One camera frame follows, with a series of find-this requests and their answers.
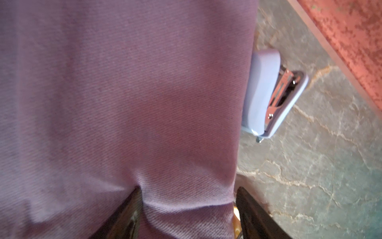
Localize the small blue grey clip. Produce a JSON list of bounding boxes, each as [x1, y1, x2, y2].
[[241, 49, 309, 143]]

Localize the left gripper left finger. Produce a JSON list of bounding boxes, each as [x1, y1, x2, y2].
[[90, 186, 143, 239]]

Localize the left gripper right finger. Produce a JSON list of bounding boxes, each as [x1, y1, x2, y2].
[[236, 187, 291, 239]]

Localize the purple trousers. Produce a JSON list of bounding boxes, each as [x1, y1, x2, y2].
[[1, 1, 258, 239]]

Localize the small tan wooden object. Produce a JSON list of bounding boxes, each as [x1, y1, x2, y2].
[[232, 203, 243, 239]]

